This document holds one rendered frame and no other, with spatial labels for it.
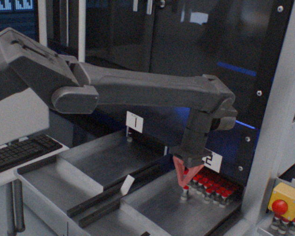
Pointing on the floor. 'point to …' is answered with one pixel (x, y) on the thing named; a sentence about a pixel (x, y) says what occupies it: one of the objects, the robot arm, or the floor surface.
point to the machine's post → (276, 120)
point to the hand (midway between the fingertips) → (182, 182)
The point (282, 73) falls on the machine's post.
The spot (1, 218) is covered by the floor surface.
